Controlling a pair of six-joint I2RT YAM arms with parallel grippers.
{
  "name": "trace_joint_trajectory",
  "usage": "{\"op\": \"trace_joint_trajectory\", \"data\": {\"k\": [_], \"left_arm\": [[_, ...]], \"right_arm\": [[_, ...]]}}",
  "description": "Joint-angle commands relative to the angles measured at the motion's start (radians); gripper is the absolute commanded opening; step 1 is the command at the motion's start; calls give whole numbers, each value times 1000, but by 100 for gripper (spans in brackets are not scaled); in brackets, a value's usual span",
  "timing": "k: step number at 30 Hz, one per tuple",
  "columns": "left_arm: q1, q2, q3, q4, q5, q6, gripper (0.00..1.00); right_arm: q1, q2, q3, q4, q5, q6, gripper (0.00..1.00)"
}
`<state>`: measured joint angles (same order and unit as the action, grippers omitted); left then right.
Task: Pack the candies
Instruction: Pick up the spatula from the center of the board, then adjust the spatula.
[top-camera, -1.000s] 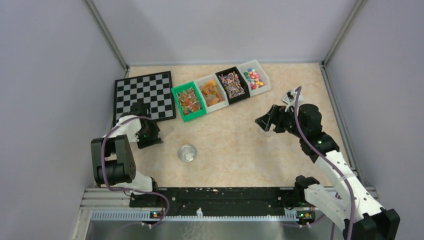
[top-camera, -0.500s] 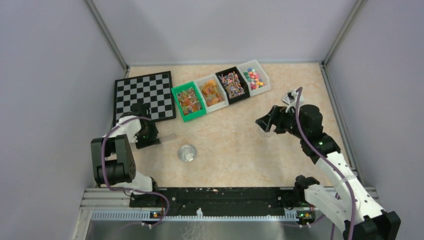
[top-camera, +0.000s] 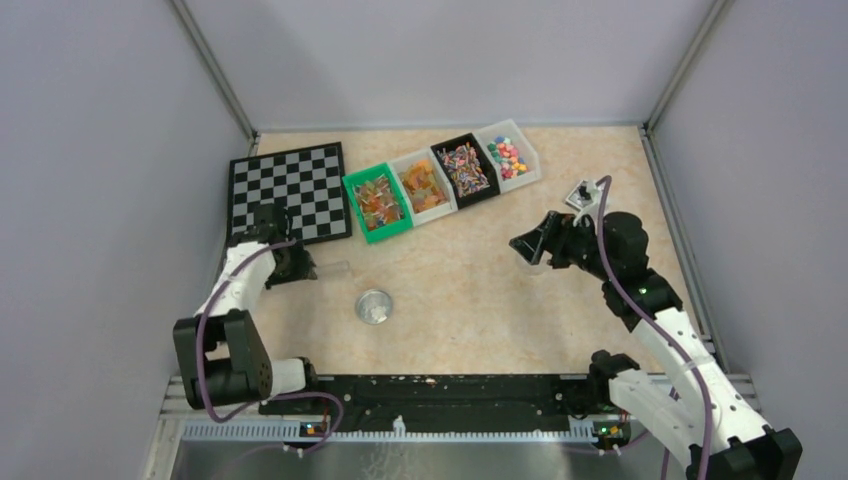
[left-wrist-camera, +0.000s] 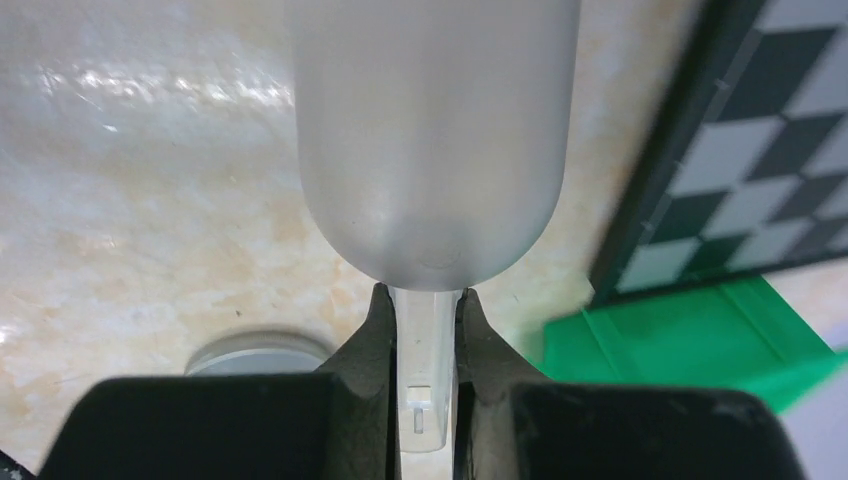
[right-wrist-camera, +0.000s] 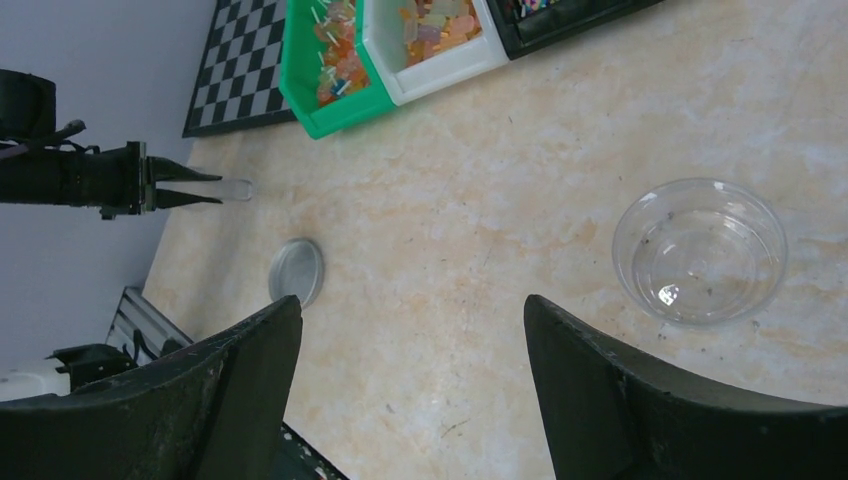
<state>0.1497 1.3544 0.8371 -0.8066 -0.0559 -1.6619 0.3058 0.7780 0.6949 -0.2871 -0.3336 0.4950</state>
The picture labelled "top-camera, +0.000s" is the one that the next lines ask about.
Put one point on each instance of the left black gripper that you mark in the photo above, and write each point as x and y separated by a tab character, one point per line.
304	267

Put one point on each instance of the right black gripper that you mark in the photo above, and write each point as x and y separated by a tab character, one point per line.
551	235

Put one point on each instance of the clear plastic scoop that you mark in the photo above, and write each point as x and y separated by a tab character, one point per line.
334	270

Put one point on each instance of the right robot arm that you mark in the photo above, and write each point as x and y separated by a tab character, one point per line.
701	419

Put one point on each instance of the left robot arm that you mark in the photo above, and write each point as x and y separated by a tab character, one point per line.
221	357

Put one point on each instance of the white bin colourful candies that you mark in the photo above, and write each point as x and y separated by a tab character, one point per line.
516	161

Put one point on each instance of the white bin orange candies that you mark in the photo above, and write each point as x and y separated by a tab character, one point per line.
424	186

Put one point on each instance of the clear plastic cup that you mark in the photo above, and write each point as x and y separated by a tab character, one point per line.
529	269

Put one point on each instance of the blue playing card box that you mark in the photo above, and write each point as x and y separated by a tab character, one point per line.
575	193

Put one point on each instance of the black grey chessboard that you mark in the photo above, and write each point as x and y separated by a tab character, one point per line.
306	181

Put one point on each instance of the black candy bin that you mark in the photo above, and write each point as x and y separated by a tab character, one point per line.
471	175

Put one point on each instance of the green candy bin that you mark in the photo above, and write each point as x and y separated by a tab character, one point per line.
379	206

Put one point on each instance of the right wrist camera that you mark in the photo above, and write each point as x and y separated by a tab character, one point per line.
593	209

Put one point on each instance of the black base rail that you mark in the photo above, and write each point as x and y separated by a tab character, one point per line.
456	404

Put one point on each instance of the white cable duct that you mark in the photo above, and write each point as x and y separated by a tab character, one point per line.
293	431

